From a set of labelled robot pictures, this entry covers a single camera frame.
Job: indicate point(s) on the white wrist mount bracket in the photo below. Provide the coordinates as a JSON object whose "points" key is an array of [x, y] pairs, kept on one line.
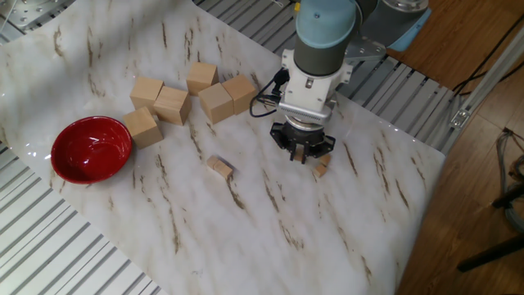
{"points": [[309, 96]]}

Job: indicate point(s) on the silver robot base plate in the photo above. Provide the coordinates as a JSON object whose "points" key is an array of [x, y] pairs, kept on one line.
{"points": [[364, 49]]}

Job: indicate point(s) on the yellow plastic piece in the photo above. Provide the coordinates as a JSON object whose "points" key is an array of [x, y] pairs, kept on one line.
{"points": [[297, 6]]}

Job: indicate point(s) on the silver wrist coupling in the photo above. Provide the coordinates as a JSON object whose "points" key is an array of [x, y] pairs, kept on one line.
{"points": [[305, 123]]}

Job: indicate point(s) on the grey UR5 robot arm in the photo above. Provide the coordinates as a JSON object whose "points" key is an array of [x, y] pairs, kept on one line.
{"points": [[323, 41]]}

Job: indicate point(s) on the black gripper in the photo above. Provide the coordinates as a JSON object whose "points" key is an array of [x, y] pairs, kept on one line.
{"points": [[304, 134]]}

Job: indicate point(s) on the silver perforated mount plate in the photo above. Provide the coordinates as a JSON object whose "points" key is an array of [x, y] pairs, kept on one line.
{"points": [[24, 12]]}

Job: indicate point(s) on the aluminium frame post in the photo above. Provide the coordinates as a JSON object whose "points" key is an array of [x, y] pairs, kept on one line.
{"points": [[483, 82]]}

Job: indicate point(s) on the black stand legs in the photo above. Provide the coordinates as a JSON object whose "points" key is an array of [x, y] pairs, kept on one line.
{"points": [[491, 254]]}

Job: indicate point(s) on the large wooden cube block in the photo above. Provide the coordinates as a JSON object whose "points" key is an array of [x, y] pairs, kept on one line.
{"points": [[143, 129], [200, 78], [172, 106], [239, 93], [215, 104], [145, 93]]}

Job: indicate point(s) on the glossy marble pattern mat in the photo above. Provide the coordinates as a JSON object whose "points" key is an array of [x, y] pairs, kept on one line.
{"points": [[245, 225]]}

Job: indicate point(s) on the red glossy bowl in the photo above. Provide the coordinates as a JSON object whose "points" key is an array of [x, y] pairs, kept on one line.
{"points": [[90, 151]]}

